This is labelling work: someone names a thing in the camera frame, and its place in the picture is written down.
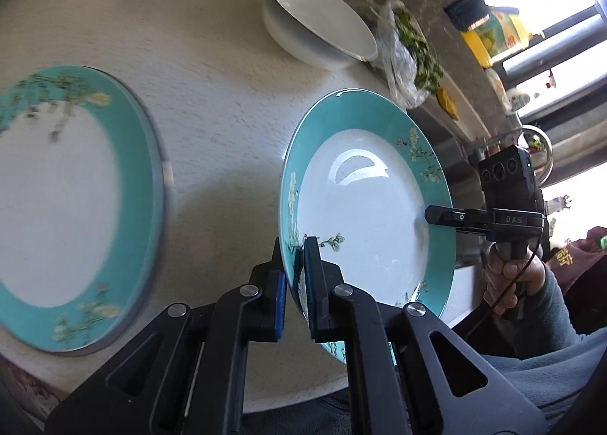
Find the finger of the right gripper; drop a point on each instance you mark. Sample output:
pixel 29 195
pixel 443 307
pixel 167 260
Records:
pixel 445 216

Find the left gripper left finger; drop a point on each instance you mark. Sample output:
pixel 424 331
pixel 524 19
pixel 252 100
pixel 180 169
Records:
pixel 185 372

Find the dark blue container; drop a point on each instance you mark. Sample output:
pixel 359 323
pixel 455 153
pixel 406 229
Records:
pixel 467 14

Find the yellow sponge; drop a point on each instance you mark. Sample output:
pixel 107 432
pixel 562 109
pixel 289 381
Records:
pixel 447 103

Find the right forearm grey sleeve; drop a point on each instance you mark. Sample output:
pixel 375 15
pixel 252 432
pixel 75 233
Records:
pixel 552 363

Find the teal floral plate on counter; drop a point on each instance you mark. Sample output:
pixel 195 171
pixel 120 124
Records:
pixel 84 196

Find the plastic bag of greens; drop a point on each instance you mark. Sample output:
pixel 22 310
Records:
pixel 404 56

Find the right hand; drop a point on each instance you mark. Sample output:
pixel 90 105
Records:
pixel 502 278

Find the teal floral plate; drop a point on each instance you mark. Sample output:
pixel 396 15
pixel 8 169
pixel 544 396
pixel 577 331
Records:
pixel 84 196
pixel 358 175

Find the large white bowl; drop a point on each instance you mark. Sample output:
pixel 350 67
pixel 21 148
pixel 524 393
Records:
pixel 326 34

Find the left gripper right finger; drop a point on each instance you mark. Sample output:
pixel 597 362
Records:
pixel 408 372

